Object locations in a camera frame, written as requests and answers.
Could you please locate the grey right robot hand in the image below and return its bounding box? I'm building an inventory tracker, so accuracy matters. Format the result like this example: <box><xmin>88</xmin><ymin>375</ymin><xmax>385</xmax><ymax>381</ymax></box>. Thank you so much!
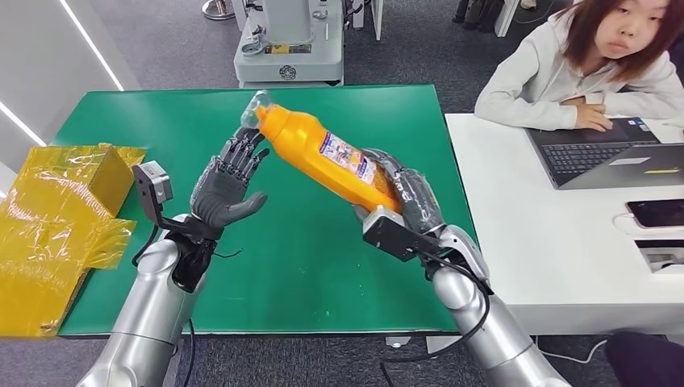
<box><xmin>362</xmin><ymin>148</ymin><xmax>447</xmax><ymax>236</ymax></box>

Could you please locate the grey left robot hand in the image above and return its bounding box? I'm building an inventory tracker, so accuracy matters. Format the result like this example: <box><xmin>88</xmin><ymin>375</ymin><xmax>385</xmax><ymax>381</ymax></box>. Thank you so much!
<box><xmin>190</xmin><ymin>126</ymin><xmax>272</xmax><ymax>231</ymax></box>

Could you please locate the orange detergent bottle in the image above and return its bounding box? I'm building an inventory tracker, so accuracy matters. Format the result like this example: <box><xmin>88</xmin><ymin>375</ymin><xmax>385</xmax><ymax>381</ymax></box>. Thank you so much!
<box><xmin>240</xmin><ymin>89</ymin><xmax>403</xmax><ymax>214</ymax></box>

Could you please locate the green table mat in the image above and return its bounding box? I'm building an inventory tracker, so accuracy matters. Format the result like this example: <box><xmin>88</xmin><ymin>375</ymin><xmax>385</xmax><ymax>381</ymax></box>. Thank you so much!
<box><xmin>56</xmin><ymin>85</ymin><xmax>478</xmax><ymax>338</ymax></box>

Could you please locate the white desk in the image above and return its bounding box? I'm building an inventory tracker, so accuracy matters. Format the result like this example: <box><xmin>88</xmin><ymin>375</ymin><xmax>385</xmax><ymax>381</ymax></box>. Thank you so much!
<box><xmin>444</xmin><ymin>112</ymin><xmax>684</xmax><ymax>338</ymax></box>

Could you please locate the large metal table foot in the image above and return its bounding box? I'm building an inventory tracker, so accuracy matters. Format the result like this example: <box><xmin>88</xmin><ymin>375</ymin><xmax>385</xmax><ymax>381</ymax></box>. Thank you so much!
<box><xmin>425</xmin><ymin>335</ymin><xmax>461</xmax><ymax>360</ymax></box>

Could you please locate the white machine stand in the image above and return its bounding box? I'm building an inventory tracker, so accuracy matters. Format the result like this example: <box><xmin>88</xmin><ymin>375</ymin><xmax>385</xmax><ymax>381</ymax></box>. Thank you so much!
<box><xmin>232</xmin><ymin>0</ymin><xmax>346</xmax><ymax>89</ymax></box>

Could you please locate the person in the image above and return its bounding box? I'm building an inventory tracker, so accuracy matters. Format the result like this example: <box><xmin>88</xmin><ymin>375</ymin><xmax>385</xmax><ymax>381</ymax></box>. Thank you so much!
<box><xmin>473</xmin><ymin>0</ymin><xmax>684</xmax><ymax>133</ymax></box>

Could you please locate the yellow film wrapped box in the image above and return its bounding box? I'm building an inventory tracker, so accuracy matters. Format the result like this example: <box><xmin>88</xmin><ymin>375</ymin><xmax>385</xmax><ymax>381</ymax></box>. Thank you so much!
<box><xmin>0</xmin><ymin>142</ymin><xmax>148</xmax><ymax>339</ymax></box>

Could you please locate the grey laptop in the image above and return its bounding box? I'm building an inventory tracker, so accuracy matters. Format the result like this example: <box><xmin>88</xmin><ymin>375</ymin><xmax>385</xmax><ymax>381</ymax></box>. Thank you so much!
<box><xmin>525</xmin><ymin>116</ymin><xmax>684</xmax><ymax>191</ymax></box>

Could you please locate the chrome stanchion base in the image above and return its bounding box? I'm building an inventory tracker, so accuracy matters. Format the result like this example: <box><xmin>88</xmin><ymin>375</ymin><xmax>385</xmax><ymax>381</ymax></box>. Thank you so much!
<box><xmin>200</xmin><ymin>0</ymin><xmax>236</xmax><ymax>22</ymax></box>

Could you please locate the person's hand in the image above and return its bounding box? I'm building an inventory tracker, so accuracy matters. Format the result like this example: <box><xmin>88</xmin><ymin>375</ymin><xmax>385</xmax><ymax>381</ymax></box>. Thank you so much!
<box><xmin>573</xmin><ymin>103</ymin><xmax>615</xmax><ymax>133</ymax></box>

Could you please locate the black smartphone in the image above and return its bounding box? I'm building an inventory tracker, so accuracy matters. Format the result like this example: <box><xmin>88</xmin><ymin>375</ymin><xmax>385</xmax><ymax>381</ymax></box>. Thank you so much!
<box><xmin>625</xmin><ymin>198</ymin><xmax>684</xmax><ymax>230</ymax></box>

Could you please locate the white box device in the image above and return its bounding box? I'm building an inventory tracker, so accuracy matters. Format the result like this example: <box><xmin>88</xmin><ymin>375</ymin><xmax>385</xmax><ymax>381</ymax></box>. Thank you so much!
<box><xmin>634</xmin><ymin>238</ymin><xmax>684</xmax><ymax>275</ymax></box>

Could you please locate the dark seat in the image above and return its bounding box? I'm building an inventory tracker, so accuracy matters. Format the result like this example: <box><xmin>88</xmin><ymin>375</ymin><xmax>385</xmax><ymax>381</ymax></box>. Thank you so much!
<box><xmin>604</xmin><ymin>330</ymin><xmax>684</xmax><ymax>387</ymax></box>

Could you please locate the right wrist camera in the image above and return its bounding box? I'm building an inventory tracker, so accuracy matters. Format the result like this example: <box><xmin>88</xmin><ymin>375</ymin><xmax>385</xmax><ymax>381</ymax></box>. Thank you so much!
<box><xmin>361</xmin><ymin>205</ymin><xmax>445</xmax><ymax>264</ymax></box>

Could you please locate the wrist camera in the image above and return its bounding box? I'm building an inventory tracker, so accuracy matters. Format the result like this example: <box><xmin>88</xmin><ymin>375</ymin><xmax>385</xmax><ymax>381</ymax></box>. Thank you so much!
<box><xmin>131</xmin><ymin>160</ymin><xmax>187</xmax><ymax>230</ymax></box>
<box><xmin>361</xmin><ymin>205</ymin><xmax>445</xmax><ymax>264</ymax></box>

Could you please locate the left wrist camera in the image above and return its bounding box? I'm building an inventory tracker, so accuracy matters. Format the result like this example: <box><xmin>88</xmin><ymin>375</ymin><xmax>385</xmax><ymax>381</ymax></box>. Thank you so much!
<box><xmin>131</xmin><ymin>160</ymin><xmax>187</xmax><ymax>230</ymax></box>

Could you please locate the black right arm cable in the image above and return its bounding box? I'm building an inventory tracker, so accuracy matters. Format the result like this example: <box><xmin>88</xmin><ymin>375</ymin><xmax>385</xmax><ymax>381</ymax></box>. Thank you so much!
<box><xmin>378</xmin><ymin>249</ymin><xmax>493</xmax><ymax>387</ymax></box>

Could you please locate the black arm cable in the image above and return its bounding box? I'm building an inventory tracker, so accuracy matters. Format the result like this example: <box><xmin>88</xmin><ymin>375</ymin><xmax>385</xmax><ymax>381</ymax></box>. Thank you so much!
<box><xmin>131</xmin><ymin>223</ymin><xmax>197</xmax><ymax>387</ymax></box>
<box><xmin>378</xmin><ymin>249</ymin><xmax>493</xmax><ymax>387</ymax></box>

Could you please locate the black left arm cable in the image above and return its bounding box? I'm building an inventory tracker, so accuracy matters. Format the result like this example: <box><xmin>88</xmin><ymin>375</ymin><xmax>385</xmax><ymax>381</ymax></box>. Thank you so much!
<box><xmin>131</xmin><ymin>223</ymin><xmax>197</xmax><ymax>387</ymax></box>

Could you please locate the white wall light strip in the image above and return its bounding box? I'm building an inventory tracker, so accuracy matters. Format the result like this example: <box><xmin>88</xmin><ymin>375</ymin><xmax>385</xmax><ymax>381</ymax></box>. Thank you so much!
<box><xmin>57</xmin><ymin>0</ymin><xmax>126</xmax><ymax>93</ymax></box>

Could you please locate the white charging cable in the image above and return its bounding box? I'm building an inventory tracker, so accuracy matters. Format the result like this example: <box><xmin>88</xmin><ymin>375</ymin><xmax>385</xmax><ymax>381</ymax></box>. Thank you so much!
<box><xmin>612</xmin><ymin>212</ymin><xmax>684</xmax><ymax>239</ymax></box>

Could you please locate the white floor cable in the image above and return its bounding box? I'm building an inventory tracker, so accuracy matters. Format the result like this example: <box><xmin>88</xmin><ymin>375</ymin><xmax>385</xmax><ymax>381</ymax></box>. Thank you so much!
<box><xmin>534</xmin><ymin>335</ymin><xmax>611</xmax><ymax>366</ymax></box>

